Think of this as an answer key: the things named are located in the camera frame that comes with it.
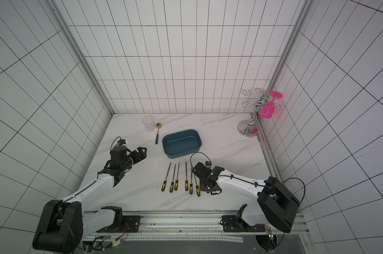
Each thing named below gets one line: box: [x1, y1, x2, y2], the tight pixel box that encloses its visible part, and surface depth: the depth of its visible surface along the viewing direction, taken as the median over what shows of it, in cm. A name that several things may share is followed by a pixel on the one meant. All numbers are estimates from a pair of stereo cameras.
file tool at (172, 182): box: [169, 163, 177, 193], surface depth 86 cm
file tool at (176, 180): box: [174, 161, 180, 191], surface depth 85 cm
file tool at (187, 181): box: [185, 161, 189, 192], surface depth 87 cm
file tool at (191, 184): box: [189, 166, 194, 195], surface depth 85 cm
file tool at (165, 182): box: [161, 162, 172, 192], surface depth 87 cm
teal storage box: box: [161, 129, 203, 159], surface depth 104 cm
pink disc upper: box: [269, 91, 284, 102], surface depth 94 cm
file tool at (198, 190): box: [194, 174, 201, 197], surface depth 84 cm
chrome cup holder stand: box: [237, 87, 282, 138], surface depth 102 cm
